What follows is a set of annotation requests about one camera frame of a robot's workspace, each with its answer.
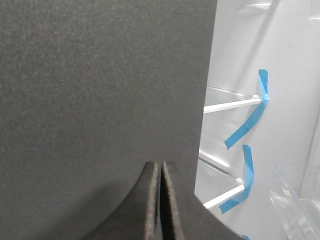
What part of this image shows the clear plastic fridge bin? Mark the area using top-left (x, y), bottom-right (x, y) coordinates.
top-left (270, 165), bottom-right (320, 240)

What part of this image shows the lower glass fridge shelf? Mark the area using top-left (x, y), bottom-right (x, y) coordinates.
top-left (194, 149), bottom-right (245, 210)

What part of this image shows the white fridge interior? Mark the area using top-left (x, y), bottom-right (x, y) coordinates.
top-left (199, 0), bottom-right (320, 240)

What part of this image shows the blue tape strip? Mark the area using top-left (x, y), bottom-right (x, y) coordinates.
top-left (219, 144), bottom-right (255, 214)
top-left (224, 69), bottom-right (270, 150)

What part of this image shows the lower blue tape strip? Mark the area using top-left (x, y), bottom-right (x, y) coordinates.
top-left (219, 144), bottom-right (255, 214)

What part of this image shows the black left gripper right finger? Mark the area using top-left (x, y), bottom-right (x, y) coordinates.
top-left (159, 161), bottom-right (242, 240)

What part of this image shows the bottom blue tape piece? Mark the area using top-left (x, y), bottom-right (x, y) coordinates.
top-left (242, 235), bottom-right (250, 240)

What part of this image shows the upper glass fridge shelf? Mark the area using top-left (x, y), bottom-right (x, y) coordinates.
top-left (203, 86), bottom-right (262, 114)

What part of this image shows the glass fridge shelf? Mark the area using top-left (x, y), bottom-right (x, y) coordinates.
top-left (203, 86), bottom-right (262, 114)
top-left (194, 149), bottom-right (245, 210)

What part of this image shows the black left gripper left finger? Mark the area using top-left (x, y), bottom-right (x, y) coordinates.
top-left (83, 162), bottom-right (160, 240)

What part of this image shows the dark grey fridge door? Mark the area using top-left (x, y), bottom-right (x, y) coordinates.
top-left (0, 0), bottom-right (217, 240)

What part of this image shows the upper blue tape strip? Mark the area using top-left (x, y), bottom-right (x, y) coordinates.
top-left (224, 69), bottom-right (270, 150)

